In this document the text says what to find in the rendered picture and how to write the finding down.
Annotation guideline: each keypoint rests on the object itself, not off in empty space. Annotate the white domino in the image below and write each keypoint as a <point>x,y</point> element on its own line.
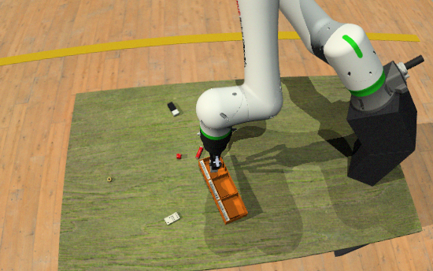
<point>171,218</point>

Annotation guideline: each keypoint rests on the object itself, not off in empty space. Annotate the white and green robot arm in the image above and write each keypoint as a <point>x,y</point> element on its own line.
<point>345,47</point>

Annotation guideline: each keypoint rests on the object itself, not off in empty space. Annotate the orange three-compartment bin rack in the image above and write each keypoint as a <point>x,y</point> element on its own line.
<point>224,192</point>

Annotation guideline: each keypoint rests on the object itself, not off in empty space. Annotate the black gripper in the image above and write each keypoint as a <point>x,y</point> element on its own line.
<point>214,158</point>

